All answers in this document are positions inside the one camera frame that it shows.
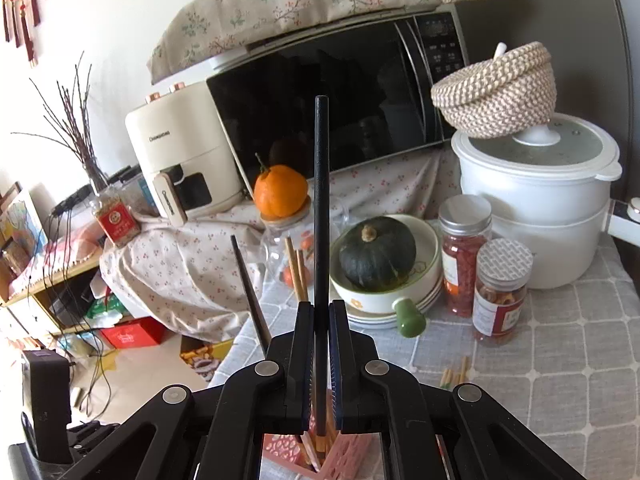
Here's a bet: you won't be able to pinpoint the framed picture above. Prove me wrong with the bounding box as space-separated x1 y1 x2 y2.
0 182 49 302

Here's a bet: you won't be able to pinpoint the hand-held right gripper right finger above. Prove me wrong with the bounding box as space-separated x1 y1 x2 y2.
329 300 587 480

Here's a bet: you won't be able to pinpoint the dark green kabocha squash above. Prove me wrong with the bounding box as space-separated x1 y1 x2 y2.
339 216 417 289

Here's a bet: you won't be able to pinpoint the woven rope basket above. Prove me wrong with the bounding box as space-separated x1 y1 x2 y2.
431 41 557 139

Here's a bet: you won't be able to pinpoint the red hanging knot decoration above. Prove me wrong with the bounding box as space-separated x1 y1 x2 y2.
0 0 49 68

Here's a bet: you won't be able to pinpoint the clear glass jar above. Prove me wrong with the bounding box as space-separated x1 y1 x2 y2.
259 209 322 288

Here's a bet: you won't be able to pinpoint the green plastic bag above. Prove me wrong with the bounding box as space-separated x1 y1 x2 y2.
85 294 124 322

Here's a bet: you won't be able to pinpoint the black chopstick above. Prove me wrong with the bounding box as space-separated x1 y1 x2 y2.
230 235 273 359
311 95 332 437

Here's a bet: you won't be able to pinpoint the black cables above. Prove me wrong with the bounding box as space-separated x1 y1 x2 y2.
42 199 117 413

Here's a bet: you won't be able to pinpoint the wooden chopstick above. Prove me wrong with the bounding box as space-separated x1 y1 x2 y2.
284 237 305 302
296 249 310 302

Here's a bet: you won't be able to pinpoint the floral fabric cover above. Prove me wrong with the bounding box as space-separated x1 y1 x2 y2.
146 0 501 84

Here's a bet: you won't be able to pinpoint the pink perforated utensil holder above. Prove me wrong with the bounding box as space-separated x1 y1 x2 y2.
262 432 383 480

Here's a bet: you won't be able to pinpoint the black microwave oven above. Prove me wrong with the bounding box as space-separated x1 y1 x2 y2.
205 5 471 202

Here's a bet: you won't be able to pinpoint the red gift box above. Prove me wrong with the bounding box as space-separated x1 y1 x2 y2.
100 317 168 350

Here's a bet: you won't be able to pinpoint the dry branch bundle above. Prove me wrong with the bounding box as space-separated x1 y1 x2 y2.
12 51 109 192

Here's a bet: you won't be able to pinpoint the large orange with stem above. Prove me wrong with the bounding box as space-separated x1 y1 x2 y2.
253 154 309 220

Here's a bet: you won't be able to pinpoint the white bowl with green handle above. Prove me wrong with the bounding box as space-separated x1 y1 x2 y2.
330 214 443 338

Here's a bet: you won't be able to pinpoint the white electric pot with lid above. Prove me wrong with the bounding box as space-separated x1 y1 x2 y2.
451 112 640 291

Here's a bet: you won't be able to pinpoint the wooden shelf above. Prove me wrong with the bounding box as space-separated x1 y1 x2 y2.
0 180 103 348

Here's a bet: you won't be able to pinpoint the grey refrigerator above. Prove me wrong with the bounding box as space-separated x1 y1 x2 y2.
465 0 640 206

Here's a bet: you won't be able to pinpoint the cream air fryer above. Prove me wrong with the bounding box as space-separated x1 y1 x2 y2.
125 81 252 227

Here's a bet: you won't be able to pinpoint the short jar with patterned lid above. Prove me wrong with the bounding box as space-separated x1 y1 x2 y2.
472 239 534 347

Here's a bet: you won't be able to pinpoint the tall jar with silver lid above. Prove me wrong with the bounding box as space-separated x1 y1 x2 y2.
438 195 493 318

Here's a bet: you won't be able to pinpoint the pile of wooden chopsticks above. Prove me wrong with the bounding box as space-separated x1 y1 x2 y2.
440 356 470 390

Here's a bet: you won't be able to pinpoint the small-flower print cloth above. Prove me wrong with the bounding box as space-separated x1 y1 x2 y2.
99 152 462 345

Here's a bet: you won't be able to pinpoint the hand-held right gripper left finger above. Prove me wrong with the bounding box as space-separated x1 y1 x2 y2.
35 300 317 480

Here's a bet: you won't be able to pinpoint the yellow patterned cardboard box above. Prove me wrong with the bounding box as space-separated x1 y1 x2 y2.
180 337 236 383

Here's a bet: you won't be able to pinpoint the red labelled glass jar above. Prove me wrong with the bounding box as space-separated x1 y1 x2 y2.
92 185 141 248

